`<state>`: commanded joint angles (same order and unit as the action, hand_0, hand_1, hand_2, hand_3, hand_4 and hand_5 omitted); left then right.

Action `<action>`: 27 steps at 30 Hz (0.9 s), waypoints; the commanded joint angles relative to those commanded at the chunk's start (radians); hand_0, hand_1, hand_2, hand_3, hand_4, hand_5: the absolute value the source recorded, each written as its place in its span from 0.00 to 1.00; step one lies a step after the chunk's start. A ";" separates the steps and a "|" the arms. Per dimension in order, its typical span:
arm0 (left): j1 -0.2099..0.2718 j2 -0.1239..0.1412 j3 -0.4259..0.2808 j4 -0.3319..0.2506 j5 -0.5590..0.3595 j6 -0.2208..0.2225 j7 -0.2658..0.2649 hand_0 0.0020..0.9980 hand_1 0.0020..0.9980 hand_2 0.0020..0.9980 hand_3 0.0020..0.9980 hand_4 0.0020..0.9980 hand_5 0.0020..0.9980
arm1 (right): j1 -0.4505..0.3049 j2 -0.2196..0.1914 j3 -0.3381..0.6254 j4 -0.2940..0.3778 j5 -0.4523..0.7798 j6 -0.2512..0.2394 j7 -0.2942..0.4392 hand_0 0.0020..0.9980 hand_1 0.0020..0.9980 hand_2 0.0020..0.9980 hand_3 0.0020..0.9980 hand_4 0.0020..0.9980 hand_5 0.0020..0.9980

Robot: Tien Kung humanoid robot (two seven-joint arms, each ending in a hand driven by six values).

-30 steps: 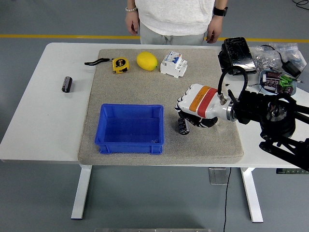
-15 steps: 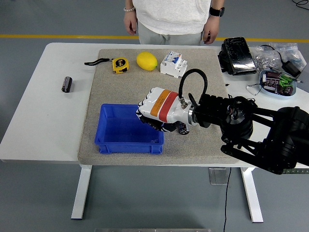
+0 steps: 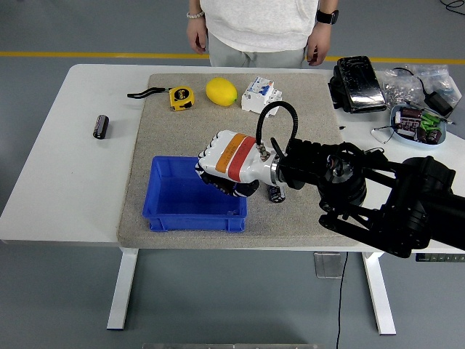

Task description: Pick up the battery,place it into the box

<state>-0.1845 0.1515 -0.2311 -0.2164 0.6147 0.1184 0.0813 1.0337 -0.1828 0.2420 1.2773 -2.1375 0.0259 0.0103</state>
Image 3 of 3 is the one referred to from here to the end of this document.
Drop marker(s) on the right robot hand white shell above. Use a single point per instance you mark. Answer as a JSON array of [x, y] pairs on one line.
[[232, 160]]

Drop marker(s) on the clear bag of screws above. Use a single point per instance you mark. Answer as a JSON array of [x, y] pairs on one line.
[[399, 89]]

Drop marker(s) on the table height control panel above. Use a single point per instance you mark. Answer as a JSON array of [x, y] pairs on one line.
[[443, 257]]

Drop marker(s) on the black printed cylindrical battery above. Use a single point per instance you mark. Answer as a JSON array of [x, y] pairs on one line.
[[277, 194]]

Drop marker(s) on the black wrist watch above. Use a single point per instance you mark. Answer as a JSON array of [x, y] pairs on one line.
[[327, 16]]

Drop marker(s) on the light blue tray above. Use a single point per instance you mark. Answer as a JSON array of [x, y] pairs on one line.
[[394, 131]]

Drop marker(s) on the person's left hand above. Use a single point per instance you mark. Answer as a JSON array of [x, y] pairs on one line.
[[319, 41]]

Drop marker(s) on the person's right hand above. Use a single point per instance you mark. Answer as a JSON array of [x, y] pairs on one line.
[[196, 34]]

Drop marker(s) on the small brown capacitor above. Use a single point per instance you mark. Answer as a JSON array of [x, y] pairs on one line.
[[430, 136], [410, 113]]

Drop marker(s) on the dark cylindrical battery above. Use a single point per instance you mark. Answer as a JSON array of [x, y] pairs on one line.
[[101, 126]]

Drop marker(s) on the blue plastic box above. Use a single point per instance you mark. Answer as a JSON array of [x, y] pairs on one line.
[[174, 203]]

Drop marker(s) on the grey metal bracket box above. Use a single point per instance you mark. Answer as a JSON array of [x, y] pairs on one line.
[[328, 264]]

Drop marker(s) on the green plastic connectors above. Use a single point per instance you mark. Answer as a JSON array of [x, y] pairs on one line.
[[429, 120]]

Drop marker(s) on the white module with dark cylinders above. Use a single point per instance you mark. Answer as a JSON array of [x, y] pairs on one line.
[[406, 128]]

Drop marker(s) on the white circuit breaker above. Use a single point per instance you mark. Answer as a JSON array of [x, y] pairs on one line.
[[258, 94]]

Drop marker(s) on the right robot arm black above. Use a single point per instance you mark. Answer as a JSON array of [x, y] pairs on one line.
[[381, 189]]

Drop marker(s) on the yellow lemon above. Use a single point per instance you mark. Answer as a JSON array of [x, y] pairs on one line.
[[221, 91]]

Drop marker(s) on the person's right forearm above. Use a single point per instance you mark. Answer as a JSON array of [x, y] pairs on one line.
[[195, 5]]

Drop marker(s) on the person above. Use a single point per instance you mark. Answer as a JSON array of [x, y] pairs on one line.
[[258, 25]]

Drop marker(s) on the grey-brown mat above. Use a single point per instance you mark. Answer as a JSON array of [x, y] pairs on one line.
[[189, 131]]

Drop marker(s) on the thin black pen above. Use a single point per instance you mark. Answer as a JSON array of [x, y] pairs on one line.
[[436, 115]]

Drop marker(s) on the person's left forearm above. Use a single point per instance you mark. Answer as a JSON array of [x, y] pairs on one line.
[[328, 4]]

